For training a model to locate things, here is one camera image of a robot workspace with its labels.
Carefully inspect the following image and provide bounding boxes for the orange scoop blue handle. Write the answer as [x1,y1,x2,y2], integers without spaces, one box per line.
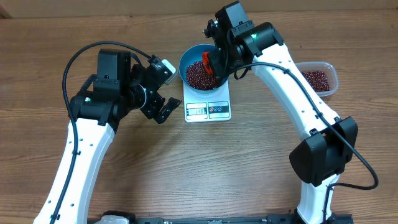
[202,51,213,74]

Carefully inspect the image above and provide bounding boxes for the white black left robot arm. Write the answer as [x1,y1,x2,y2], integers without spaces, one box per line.
[34,49,181,223]

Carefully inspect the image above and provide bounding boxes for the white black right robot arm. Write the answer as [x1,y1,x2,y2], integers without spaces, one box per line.
[203,1,358,223]

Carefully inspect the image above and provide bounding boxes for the blue bowl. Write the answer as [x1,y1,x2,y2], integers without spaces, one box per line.
[179,44,229,96]

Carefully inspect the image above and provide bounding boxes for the red beans in bowl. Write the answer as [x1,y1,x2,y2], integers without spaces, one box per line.
[185,61,217,91]

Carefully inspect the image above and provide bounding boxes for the white digital kitchen scale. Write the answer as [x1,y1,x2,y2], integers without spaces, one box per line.
[183,82,232,123]

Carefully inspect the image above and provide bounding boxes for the red beans in container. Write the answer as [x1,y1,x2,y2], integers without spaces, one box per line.
[302,70,330,92]

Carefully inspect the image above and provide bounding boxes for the clear plastic container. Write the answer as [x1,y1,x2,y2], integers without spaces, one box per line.
[295,62,339,97]

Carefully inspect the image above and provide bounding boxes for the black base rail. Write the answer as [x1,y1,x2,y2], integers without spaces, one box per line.
[88,210,354,224]

